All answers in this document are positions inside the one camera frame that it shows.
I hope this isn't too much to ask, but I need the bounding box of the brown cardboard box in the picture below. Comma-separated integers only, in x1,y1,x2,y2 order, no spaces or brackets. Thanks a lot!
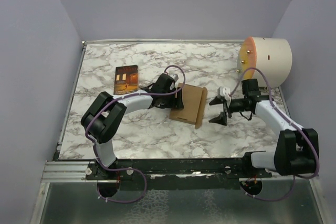
169,84,207,129

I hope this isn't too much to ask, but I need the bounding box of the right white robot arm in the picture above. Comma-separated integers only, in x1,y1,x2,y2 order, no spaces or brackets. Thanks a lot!
210,79,319,177

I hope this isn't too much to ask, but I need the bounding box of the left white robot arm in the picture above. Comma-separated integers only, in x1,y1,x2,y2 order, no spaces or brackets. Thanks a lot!
81,72,184,180

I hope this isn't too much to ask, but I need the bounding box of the dark paperback book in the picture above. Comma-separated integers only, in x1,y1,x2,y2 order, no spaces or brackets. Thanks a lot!
113,65,139,95

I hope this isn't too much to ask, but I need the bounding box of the cream cylinder with coloured face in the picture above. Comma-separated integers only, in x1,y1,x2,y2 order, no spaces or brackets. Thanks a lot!
237,37,292,88

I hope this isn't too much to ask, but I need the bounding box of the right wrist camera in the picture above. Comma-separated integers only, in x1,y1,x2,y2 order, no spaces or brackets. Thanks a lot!
217,87,232,103

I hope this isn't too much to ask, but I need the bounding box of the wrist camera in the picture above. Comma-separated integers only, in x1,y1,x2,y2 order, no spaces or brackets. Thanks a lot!
217,87,232,103
169,74,178,89

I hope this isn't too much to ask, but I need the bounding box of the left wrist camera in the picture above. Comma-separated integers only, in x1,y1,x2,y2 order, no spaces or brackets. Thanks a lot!
169,74,178,89

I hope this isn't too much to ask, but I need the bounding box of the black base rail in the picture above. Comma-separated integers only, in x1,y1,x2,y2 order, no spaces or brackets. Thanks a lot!
86,157,272,196

